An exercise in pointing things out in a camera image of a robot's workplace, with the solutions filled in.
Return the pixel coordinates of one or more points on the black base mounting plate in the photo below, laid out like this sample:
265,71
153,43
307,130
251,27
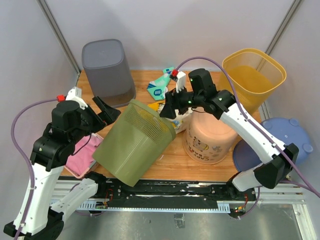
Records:
167,195

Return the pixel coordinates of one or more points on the teal white patterned cloth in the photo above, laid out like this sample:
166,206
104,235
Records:
158,87

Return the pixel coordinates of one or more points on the aluminium frame rail right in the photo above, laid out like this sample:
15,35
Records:
288,17

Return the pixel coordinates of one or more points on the yellow cloth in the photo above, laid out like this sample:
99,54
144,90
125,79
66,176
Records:
157,106

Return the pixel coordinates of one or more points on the grey slatted waste basket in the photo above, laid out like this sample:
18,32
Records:
108,73

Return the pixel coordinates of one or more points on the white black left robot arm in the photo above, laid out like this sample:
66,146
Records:
71,120

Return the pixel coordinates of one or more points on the blue plastic bucket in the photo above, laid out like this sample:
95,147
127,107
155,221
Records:
287,130

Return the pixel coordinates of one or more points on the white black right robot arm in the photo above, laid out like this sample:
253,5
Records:
197,89

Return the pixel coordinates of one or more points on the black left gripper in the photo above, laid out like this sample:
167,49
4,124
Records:
109,114

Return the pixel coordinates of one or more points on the white cartoon print cloth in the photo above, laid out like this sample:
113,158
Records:
181,122

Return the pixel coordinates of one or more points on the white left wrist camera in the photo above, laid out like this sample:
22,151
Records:
74,94

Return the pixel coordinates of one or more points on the yellow slatted waste basket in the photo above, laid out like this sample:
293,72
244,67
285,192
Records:
255,76

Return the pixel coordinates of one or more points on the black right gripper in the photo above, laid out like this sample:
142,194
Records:
172,102

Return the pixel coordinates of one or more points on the aluminium frame rail left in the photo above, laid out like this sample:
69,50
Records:
58,33

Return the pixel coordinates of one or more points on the pink cloth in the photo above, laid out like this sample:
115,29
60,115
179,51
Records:
82,155

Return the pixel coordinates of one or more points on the peach capybara plastic bucket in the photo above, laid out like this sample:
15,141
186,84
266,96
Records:
208,140

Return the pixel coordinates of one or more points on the aluminium frame rail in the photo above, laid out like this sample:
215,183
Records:
288,17
58,33

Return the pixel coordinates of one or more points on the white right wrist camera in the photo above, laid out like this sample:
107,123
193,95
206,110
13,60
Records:
180,78

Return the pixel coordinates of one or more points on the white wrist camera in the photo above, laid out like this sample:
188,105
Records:
74,94
180,78

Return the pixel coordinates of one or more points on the green slatted waste basket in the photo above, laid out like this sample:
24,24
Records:
134,143

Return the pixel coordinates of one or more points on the pink plastic basket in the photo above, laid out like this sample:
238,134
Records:
80,170

